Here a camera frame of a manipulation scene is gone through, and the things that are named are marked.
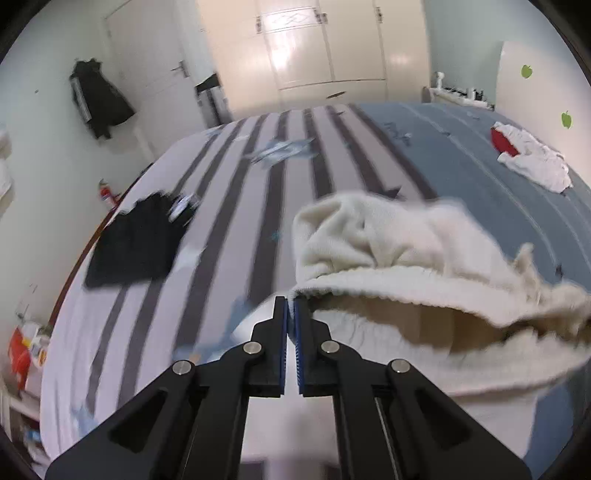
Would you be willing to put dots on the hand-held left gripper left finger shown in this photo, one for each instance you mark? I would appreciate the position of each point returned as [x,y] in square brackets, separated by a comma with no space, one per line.
[280,341]

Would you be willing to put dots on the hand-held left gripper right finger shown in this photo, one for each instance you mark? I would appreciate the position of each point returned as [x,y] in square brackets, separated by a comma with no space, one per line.
[296,341]

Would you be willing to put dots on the cream knit sweater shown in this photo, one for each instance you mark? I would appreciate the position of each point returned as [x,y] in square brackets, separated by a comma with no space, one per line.
[392,240]

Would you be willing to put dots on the black garment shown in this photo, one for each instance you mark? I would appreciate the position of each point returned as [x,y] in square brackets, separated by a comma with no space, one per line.
[134,244]

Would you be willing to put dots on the striped grey and blue bed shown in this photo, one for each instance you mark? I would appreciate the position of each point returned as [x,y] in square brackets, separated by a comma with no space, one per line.
[323,152]

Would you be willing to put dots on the red fire extinguisher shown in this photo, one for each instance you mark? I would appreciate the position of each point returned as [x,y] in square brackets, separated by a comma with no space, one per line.
[106,193]

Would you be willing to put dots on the dark suitcase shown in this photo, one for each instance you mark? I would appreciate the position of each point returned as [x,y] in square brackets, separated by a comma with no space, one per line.
[212,101]

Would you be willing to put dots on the red box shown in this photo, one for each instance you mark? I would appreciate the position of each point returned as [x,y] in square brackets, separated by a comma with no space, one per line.
[21,355]

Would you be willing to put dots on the white shelf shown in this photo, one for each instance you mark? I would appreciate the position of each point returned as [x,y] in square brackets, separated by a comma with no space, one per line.
[455,94]

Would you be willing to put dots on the cream wardrobe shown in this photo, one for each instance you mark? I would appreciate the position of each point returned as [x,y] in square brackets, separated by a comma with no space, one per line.
[300,46]

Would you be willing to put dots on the black hanging jacket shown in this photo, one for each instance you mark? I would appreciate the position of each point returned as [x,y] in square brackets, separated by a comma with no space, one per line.
[99,99]

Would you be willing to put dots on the white and red garment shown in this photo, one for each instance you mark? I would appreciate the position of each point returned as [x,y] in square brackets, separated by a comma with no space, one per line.
[540,161]

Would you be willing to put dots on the white door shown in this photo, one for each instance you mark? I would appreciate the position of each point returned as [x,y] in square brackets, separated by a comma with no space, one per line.
[147,55]

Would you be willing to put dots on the white hanging towel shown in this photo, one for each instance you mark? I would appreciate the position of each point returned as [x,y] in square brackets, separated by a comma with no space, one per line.
[4,175]

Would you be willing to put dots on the green apple sticker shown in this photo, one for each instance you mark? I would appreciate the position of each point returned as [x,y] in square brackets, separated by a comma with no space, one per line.
[527,71]
[566,119]

